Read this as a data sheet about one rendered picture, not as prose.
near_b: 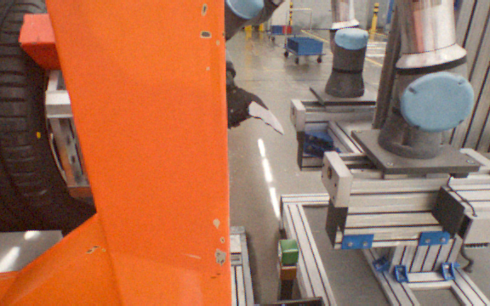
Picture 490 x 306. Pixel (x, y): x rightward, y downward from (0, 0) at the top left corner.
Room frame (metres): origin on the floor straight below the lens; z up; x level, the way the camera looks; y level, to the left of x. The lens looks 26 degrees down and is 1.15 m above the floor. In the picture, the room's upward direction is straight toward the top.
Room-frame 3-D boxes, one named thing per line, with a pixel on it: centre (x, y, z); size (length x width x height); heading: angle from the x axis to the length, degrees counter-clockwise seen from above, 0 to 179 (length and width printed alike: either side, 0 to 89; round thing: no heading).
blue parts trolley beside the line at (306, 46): (6.71, -1.20, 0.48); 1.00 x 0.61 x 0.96; 7
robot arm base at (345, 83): (1.21, -0.39, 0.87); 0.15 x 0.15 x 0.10
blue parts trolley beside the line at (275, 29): (10.32, -1.22, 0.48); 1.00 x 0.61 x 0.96; 98
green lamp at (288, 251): (0.54, -0.10, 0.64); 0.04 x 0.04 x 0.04; 5
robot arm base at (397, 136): (0.72, -0.42, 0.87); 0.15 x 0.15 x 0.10
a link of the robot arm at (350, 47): (1.22, -0.39, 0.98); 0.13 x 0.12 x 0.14; 171
